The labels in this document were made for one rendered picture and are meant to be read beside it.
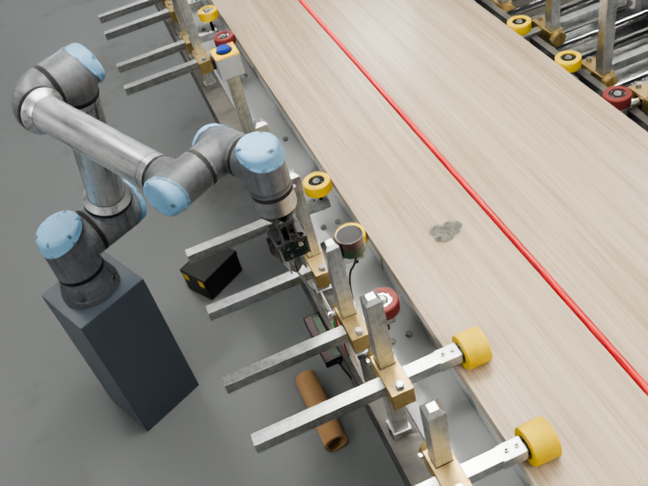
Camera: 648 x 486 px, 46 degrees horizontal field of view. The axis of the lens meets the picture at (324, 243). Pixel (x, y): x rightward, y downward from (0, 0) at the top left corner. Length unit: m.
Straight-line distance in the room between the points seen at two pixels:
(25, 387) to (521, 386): 2.18
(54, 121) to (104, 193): 0.54
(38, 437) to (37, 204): 1.45
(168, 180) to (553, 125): 1.16
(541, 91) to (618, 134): 0.30
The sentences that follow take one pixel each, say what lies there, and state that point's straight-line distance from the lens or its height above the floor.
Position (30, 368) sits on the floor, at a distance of 3.35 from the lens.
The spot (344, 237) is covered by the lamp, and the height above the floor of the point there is 1.11.
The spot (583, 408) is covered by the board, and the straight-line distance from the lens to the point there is 1.62.
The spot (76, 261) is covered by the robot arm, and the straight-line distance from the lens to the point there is 2.42.
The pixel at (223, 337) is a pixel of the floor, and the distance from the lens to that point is 3.06.
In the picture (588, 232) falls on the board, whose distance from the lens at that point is 1.94.
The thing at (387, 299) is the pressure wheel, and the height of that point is 0.90.
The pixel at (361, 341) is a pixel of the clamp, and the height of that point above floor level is 0.85.
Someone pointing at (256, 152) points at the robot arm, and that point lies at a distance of 1.51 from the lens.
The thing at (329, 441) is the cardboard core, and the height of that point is 0.07.
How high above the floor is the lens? 2.26
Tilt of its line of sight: 43 degrees down
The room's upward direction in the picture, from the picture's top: 15 degrees counter-clockwise
